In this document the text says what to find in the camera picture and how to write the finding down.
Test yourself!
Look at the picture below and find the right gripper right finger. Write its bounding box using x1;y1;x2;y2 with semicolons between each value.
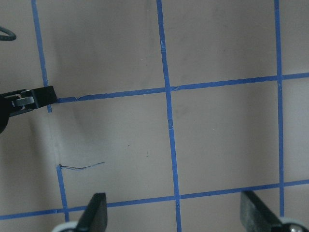
240;191;283;232

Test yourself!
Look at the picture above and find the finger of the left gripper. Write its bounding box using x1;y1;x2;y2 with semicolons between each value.
9;86;57;114

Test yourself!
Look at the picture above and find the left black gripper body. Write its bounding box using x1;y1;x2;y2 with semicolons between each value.
0;91;15;133

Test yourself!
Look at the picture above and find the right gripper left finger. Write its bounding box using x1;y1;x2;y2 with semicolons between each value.
75;193;108;232

